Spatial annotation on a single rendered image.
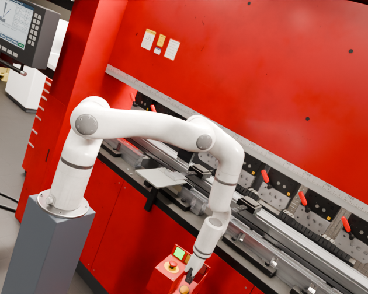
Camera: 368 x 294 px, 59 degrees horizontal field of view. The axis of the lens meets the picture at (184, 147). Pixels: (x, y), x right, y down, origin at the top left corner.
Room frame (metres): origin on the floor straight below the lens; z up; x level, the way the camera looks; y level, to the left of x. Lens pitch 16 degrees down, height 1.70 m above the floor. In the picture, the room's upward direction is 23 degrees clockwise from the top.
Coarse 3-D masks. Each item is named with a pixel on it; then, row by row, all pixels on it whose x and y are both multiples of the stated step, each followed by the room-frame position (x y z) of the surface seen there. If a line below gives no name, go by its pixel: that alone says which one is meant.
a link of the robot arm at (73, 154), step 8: (96, 96) 1.18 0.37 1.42; (104, 104) 1.12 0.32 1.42; (72, 136) 1.10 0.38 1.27; (64, 144) 1.08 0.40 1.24; (72, 144) 1.07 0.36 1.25; (80, 144) 1.07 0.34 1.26; (88, 144) 1.10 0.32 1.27; (96, 144) 1.12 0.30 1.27; (64, 152) 1.05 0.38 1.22; (72, 152) 1.04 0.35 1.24; (80, 152) 1.05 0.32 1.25; (88, 152) 1.07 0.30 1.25; (96, 152) 1.10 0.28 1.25; (64, 160) 1.05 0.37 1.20; (72, 160) 1.04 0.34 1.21; (80, 160) 1.05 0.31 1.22; (88, 160) 1.06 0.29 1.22; (80, 168) 1.05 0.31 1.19; (88, 168) 1.07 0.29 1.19
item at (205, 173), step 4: (196, 164) 2.08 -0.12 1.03; (192, 168) 2.03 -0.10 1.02; (196, 168) 2.03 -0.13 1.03; (200, 168) 2.05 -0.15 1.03; (204, 168) 2.08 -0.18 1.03; (184, 172) 1.93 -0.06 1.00; (188, 172) 1.96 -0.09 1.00; (192, 172) 1.99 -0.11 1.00; (196, 172) 2.01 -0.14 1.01; (200, 172) 2.00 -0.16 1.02; (204, 172) 2.01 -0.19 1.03; (208, 172) 2.05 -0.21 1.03; (196, 176) 2.01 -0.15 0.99; (200, 176) 1.99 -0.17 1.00; (204, 176) 2.01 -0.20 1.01; (208, 176) 2.05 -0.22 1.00
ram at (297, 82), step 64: (192, 0) 2.01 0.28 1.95; (256, 0) 1.80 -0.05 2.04; (320, 0) 1.64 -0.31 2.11; (128, 64) 2.18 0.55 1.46; (192, 64) 1.92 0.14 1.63; (256, 64) 1.72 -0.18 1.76; (320, 64) 1.57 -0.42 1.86; (256, 128) 1.64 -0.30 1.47; (320, 128) 1.50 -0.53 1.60; (320, 192) 1.43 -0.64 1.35
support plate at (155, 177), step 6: (162, 168) 1.87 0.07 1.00; (138, 174) 1.66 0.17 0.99; (144, 174) 1.67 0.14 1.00; (150, 174) 1.70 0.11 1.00; (156, 174) 1.73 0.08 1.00; (162, 174) 1.77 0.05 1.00; (150, 180) 1.62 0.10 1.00; (156, 180) 1.65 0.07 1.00; (162, 180) 1.69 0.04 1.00; (168, 180) 1.72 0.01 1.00; (180, 180) 1.79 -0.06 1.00; (156, 186) 1.58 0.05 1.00; (162, 186) 1.62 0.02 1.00; (168, 186) 1.66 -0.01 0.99
